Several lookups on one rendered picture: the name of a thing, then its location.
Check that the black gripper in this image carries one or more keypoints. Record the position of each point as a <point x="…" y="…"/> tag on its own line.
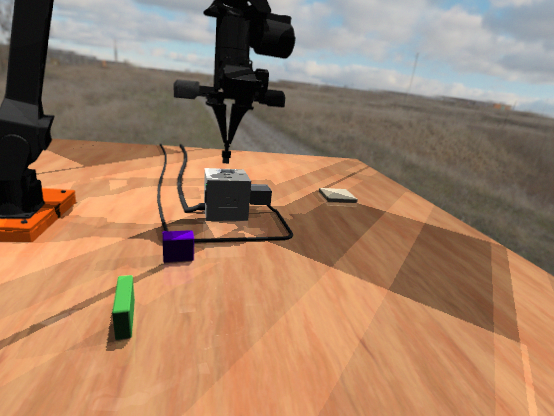
<point x="191" y="89"/>

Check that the green rectangular block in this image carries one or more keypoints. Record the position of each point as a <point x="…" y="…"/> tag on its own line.
<point x="123" y="308"/>

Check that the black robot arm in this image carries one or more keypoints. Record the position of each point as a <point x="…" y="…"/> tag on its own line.
<point x="24" y="129"/>

